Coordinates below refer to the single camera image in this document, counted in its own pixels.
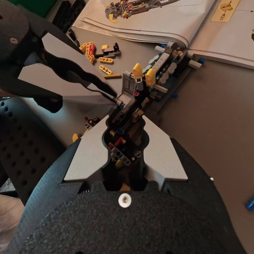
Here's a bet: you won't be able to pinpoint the yellow red lego assembly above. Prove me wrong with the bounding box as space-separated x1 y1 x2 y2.
79 41 96 64

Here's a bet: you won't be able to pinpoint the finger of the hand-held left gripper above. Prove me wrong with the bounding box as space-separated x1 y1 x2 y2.
42 32 118 97
17 63 116 105

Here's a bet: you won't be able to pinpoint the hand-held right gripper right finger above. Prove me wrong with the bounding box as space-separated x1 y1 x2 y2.
142 115 188 191

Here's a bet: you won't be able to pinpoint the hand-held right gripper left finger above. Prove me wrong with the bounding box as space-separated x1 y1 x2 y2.
64 114 111 184

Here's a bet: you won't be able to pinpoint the black ribbed parts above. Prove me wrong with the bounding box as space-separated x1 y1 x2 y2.
53 0 86 47

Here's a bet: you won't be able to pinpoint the open lego instruction booklet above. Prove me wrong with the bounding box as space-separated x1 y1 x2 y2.
72 0 254 70

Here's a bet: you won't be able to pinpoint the black perforated pad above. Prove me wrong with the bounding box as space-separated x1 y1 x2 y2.
0 97 67 205

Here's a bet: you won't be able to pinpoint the green object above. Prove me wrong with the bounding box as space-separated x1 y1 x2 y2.
14 0 53 19

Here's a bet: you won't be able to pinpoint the black yellow lego vehicle model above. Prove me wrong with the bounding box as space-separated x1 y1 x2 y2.
72 42 206 191

